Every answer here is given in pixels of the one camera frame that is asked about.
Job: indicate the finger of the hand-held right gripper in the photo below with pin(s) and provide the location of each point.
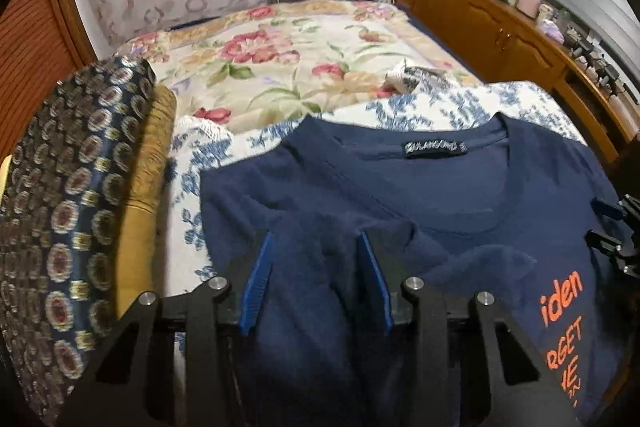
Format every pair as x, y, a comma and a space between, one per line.
602, 243
606, 207

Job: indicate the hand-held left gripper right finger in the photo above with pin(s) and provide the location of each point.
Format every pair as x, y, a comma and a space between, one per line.
376, 279

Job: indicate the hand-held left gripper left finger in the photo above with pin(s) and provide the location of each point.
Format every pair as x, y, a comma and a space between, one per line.
257, 282

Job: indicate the navy blue t-shirt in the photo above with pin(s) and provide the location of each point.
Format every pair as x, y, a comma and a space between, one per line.
450, 187

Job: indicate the black handheld device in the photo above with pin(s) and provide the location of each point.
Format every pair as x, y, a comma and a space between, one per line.
610, 74
582, 47

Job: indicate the blue floral white blanket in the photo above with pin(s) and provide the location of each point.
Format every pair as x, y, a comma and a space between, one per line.
240, 147

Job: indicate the mustard yellow pillow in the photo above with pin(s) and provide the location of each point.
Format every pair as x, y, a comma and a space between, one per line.
145, 187

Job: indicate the purple packet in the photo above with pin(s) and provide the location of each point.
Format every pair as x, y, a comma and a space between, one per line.
552, 29

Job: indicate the dark medallion patterned pillow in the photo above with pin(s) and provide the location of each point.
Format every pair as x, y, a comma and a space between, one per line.
75, 207

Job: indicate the small striped white cloth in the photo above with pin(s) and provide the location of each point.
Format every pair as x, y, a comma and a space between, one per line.
417, 79

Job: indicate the wooden cabinet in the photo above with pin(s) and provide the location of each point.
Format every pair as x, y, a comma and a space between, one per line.
480, 17

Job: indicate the red floral cream quilt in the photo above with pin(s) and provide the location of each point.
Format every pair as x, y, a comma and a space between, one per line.
260, 52

